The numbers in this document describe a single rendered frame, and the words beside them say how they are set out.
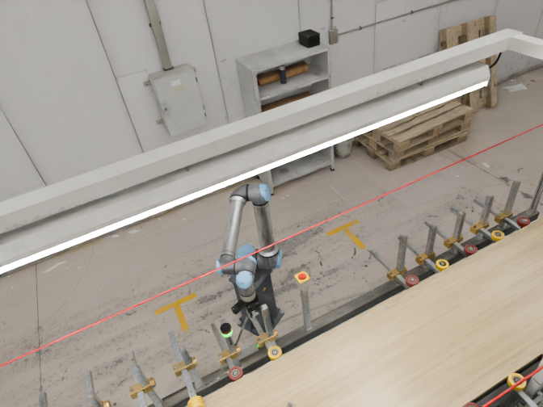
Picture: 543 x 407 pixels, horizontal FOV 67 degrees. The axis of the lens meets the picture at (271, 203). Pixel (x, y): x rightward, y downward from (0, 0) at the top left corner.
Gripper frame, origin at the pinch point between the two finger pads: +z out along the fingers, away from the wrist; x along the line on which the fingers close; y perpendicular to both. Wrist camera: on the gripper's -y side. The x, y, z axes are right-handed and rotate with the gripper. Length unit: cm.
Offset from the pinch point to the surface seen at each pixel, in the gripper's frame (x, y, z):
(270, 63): 219, 130, -58
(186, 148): -43, -15, -149
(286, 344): -11.1, 16.1, 26.9
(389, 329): -45, 68, 7
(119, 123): 259, -24, -29
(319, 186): 197, 165, 97
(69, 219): -45, -52, -141
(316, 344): -31.7, 27.1, 6.9
